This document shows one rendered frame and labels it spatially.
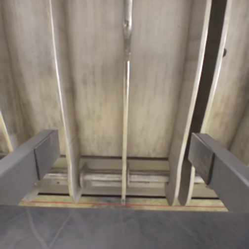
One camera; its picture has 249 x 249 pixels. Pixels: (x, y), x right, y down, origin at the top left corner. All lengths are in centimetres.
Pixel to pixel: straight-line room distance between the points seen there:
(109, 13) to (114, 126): 16
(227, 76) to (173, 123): 10
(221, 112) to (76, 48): 23
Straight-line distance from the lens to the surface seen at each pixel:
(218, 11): 25
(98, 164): 35
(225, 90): 30
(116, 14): 26
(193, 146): 16
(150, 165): 35
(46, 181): 39
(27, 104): 31
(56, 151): 17
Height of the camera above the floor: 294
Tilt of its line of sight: 73 degrees down
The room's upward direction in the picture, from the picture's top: 177 degrees counter-clockwise
